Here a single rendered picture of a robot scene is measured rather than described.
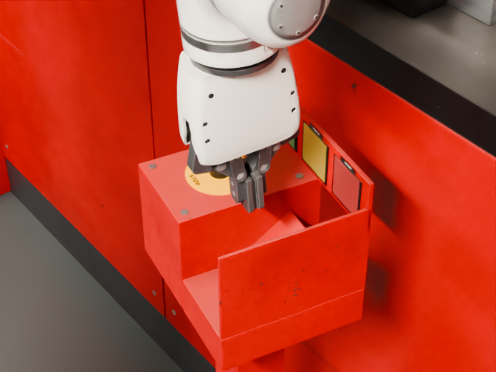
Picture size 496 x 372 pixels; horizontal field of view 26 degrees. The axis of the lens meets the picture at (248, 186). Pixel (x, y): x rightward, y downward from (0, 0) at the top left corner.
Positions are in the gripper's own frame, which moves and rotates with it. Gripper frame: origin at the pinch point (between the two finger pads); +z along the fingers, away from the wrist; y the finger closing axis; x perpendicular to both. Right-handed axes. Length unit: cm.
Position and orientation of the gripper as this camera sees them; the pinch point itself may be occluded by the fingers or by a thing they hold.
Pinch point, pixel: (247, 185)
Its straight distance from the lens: 98.9
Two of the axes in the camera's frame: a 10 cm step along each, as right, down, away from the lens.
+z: 0.8, 7.5, 6.5
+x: 4.4, 5.6, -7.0
